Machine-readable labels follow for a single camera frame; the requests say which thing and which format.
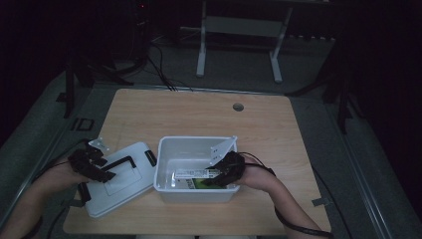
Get white plastic storage box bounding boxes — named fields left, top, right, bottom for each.
left=152, top=134, right=241, bottom=204

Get green packet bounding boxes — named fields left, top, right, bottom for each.
left=172, top=177, right=229, bottom=190

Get black floor cables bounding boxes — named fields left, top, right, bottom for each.
left=145, top=41, right=194, bottom=93

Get person's right hand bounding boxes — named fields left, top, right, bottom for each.
left=238, top=155, right=275, bottom=187

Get black equipment tower red light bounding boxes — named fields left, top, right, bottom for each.
left=131, top=0, right=152, bottom=68

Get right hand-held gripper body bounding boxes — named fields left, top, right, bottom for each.
left=210, top=135, right=247, bottom=186

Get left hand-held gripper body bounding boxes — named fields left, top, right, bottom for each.
left=68, top=136, right=109, bottom=177

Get black tripod stand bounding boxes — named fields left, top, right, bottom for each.
left=61, top=46, right=135, bottom=120
left=287, top=31, right=364, bottom=135

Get white box lid black latches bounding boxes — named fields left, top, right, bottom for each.
left=77, top=141, right=158, bottom=220

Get person's left hand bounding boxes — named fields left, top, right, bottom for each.
left=46, top=161, right=91, bottom=190

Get long white carton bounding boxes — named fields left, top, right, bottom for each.
left=174, top=168, right=222, bottom=180

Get grey tape strip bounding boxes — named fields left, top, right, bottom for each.
left=311, top=197, right=333, bottom=208

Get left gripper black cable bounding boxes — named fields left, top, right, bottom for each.
left=31, top=138, right=91, bottom=184

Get white metal desk frame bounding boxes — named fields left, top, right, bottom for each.
left=195, top=0, right=295, bottom=85

